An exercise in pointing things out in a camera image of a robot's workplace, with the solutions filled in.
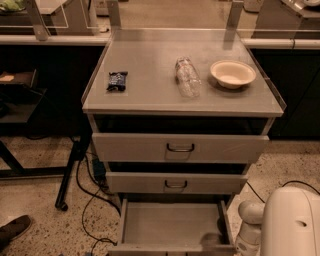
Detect dark blue snack packet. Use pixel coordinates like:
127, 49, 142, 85
107, 71, 128, 92

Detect grey top drawer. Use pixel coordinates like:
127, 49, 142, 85
91, 115, 270, 164

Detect grey drawer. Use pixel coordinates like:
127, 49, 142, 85
91, 115, 270, 164
106, 162, 247, 195
109, 198, 236, 256

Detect black floor cable right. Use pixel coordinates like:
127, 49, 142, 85
246, 180, 320, 204

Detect grey bottom drawer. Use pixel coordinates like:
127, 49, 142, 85
109, 198, 236, 256

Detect black floor cable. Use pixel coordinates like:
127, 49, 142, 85
246, 180, 320, 204
75, 151, 122, 256

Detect dark shoe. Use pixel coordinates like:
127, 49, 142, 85
0, 215, 32, 249

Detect clear plastic bottle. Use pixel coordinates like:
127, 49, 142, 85
175, 57, 201, 98

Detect grey drawer cabinet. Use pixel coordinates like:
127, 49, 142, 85
83, 29, 284, 256

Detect cream paper bowl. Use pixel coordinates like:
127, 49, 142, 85
210, 60, 256, 89

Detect grey middle drawer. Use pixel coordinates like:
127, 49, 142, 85
106, 162, 247, 195

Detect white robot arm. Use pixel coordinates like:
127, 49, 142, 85
235, 187, 320, 256

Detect black side table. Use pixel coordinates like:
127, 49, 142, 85
0, 70, 91, 211

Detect blue power adapter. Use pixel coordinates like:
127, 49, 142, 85
92, 159, 106, 181

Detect black floor cable left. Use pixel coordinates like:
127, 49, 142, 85
75, 151, 122, 256

